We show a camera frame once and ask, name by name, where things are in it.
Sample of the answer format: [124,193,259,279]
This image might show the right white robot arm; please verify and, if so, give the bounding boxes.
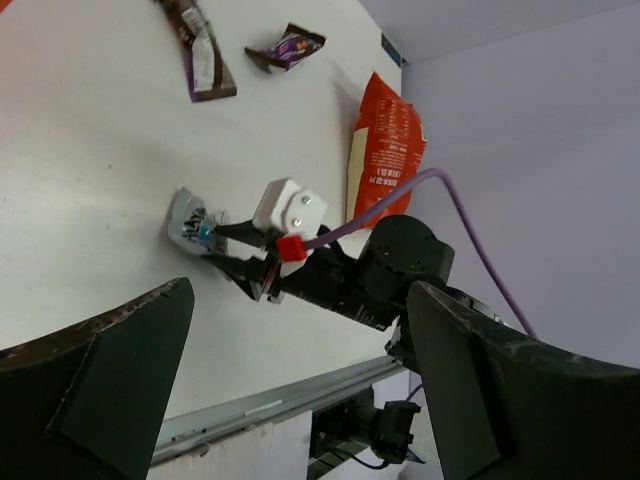
[202,215,499,372]

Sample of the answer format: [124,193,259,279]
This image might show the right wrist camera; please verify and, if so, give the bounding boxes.
[251,178,328,240]

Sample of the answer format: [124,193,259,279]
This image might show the large red chip bag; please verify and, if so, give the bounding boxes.
[345,72,427,222]

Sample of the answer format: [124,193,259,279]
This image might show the aluminium table frame rail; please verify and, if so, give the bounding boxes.
[151,357,403,467]

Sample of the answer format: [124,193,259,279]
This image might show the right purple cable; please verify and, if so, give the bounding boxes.
[304,168,539,401]

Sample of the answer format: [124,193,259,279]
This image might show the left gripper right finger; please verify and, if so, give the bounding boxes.
[407,282,639,479]

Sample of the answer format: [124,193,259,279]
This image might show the purple brown snack wrapper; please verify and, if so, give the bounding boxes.
[244,23,326,72]

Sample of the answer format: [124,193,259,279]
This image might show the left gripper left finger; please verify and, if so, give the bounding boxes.
[1,278,195,479]

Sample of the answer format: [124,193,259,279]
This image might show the blue label sticker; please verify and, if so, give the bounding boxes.
[381,32,407,68]

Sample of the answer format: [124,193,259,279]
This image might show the silver blue snack packet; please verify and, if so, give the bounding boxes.
[167,188,229,256]

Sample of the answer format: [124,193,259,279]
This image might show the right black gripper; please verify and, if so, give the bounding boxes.
[202,220,400,331]

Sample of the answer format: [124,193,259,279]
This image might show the brown white snack wrapper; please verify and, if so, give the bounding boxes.
[158,0,238,103]

